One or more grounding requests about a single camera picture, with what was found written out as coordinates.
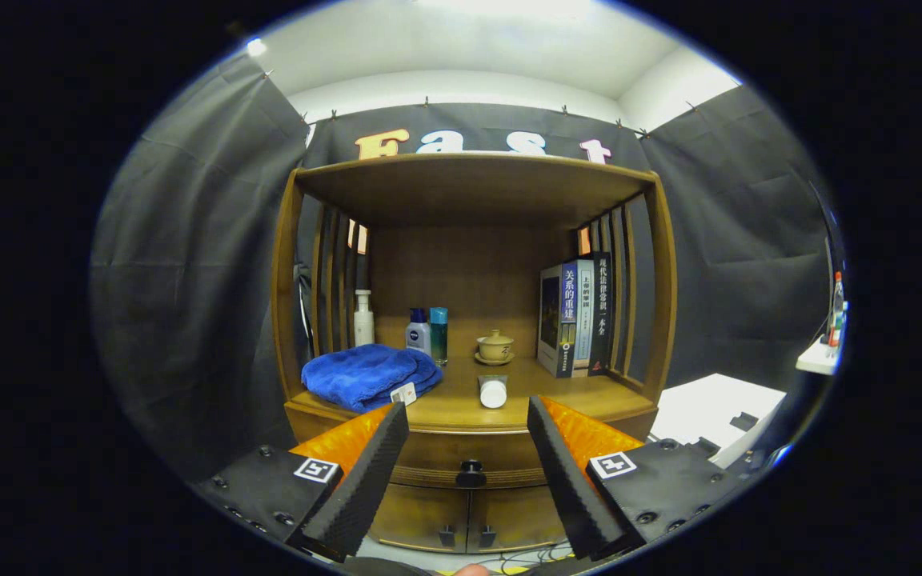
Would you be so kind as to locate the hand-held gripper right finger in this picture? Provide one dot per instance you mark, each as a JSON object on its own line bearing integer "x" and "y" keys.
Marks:
{"x": 565, "y": 480}

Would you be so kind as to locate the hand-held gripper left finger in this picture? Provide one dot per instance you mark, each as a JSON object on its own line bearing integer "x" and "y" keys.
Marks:
{"x": 365, "y": 480}

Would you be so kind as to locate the white tube with green cap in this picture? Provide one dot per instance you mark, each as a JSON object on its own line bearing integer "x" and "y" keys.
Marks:
{"x": 493, "y": 394}

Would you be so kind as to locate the wooden countertop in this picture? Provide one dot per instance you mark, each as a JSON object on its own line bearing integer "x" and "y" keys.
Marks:
{"x": 461, "y": 408}

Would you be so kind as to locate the white drawer unit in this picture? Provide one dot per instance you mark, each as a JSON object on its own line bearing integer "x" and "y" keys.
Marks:
{"x": 709, "y": 404}

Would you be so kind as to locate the wooden cabinet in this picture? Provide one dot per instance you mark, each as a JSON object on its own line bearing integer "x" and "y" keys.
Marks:
{"x": 469, "y": 188}

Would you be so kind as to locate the blue towel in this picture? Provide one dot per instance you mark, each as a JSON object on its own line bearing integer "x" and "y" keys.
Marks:
{"x": 357, "y": 372}

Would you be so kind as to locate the beige lidded teacup with saucer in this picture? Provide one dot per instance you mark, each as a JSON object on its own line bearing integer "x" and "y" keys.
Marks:
{"x": 495, "y": 348}

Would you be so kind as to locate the white bottle with blue cap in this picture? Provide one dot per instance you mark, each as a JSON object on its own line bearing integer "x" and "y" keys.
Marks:
{"x": 418, "y": 336}

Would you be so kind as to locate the white pump bottle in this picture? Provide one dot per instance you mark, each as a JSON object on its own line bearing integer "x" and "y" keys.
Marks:
{"x": 363, "y": 324}

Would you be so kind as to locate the book with pale spine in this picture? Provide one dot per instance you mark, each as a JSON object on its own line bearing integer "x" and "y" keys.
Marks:
{"x": 585, "y": 320}

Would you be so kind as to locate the teal bottle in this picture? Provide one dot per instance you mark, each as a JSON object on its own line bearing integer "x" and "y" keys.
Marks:
{"x": 438, "y": 336}

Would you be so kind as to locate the black book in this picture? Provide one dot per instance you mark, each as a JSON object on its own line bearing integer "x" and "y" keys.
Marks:
{"x": 603, "y": 320}

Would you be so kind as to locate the grey book with blue spine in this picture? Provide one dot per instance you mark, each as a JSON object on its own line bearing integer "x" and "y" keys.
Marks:
{"x": 551, "y": 316}

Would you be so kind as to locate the white side table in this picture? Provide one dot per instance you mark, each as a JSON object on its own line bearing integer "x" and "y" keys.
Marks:
{"x": 815, "y": 358}

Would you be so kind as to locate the black backdrop cloth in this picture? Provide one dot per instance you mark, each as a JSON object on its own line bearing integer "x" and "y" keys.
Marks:
{"x": 189, "y": 240}

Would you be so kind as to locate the water bottle with red label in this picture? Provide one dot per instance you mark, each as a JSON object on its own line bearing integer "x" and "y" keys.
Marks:
{"x": 835, "y": 312}

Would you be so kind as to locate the ceiling light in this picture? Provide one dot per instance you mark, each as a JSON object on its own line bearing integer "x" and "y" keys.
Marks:
{"x": 255, "y": 46}

